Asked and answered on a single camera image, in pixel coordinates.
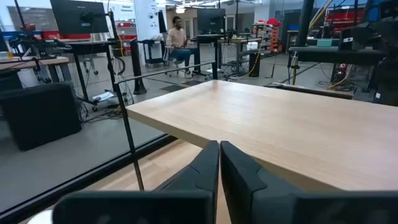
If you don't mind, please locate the white pillar with signs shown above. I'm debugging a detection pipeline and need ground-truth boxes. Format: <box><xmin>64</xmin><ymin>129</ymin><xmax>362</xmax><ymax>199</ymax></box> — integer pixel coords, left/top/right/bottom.
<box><xmin>134</xmin><ymin>0</ymin><xmax>160</xmax><ymax>43</ymax></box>

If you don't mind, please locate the black aluminium rig frame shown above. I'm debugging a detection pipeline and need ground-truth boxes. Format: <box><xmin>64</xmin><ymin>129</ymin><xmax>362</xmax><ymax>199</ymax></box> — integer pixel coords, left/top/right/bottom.
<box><xmin>0</xmin><ymin>81</ymin><xmax>355</xmax><ymax>224</ymax></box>

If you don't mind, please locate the shelf with red bins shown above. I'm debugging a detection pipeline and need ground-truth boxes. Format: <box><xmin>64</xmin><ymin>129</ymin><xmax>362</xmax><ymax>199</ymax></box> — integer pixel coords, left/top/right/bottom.
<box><xmin>115</xmin><ymin>19</ymin><xmax>137</xmax><ymax>52</ymax></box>

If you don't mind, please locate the wooden shelf with black frame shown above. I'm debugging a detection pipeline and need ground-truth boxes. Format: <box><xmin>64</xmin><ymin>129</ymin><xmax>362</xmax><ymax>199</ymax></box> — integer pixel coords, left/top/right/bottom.
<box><xmin>113</xmin><ymin>61</ymin><xmax>398</xmax><ymax>191</ymax></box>

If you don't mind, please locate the large black monitor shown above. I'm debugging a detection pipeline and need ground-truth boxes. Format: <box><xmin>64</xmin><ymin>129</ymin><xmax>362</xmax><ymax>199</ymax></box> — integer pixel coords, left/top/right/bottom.
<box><xmin>49</xmin><ymin>0</ymin><xmax>109</xmax><ymax>35</ymax></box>

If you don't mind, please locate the rack of red bins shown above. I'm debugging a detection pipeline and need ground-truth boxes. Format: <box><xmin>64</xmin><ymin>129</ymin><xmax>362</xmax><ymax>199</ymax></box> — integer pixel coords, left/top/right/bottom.
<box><xmin>323</xmin><ymin>8</ymin><xmax>365</xmax><ymax>34</ymax></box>

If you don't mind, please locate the red low cabinet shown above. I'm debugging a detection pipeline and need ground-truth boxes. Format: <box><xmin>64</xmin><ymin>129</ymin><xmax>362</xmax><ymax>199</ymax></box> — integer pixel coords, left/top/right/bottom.
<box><xmin>42</xmin><ymin>30</ymin><xmax>91</xmax><ymax>40</ymax></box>

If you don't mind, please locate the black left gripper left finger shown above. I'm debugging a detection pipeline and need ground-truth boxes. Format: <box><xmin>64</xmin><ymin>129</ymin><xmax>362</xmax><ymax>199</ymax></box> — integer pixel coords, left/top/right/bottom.
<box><xmin>52</xmin><ymin>139</ymin><xmax>220</xmax><ymax>224</ymax></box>

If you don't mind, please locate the person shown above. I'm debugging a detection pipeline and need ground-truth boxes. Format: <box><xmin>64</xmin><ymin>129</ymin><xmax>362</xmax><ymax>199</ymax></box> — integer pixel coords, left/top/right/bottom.
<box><xmin>165</xmin><ymin>16</ymin><xmax>200</xmax><ymax>79</ymax></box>

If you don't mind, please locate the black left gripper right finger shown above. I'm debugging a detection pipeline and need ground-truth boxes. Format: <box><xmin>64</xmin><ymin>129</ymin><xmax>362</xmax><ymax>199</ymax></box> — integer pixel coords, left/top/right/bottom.
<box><xmin>220</xmin><ymin>140</ymin><xmax>398</xmax><ymax>224</ymax></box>

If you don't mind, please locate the slanted black monitor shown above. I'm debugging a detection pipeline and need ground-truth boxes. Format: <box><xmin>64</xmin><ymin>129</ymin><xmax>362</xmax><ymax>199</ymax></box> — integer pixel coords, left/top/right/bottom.
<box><xmin>157</xmin><ymin>10</ymin><xmax>167</xmax><ymax>34</ymax></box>

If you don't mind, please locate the black cube ottoman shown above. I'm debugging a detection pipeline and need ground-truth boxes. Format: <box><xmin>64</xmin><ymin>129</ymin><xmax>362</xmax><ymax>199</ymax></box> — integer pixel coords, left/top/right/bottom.
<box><xmin>0</xmin><ymin>82</ymin><xmax>83</xmax><ymax>152</ymax></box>

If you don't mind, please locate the orange parts shelving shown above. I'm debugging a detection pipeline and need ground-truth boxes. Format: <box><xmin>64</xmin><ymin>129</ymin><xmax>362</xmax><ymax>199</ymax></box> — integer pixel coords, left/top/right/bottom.
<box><xmin>252</xmin><ymin>17</ymin><xmax>283</xmax><ymax>53</ymax></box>

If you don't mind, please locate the black round pole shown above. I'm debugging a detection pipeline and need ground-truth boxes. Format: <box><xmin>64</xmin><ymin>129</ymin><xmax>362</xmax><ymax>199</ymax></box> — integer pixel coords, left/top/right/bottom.
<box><xmin>295</xmin><ymin>0</ymin><xmax>315</xmax><ymax>47</ymax></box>

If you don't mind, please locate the black utility cart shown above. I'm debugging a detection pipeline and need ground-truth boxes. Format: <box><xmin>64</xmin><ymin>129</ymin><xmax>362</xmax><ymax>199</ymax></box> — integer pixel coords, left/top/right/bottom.
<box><xmin>137</xmin><ymin>39</ymin><xmax>168</xmax><ymax>68</ymax></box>

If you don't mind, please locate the black floor post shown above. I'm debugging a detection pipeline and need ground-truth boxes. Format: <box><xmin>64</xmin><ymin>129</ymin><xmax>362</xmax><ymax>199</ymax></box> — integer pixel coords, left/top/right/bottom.
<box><xmin>129</xmin><ymin>39</ymin><xmax>147</xmax><ymax>96</ymax></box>

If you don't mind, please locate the light wooden desk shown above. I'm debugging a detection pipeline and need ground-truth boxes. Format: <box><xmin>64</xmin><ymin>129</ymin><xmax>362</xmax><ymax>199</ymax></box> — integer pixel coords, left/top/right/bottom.
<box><xmin>0</xmin><ymin>55</ymin><xmax>71</xmax><ymax>83</ymax></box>

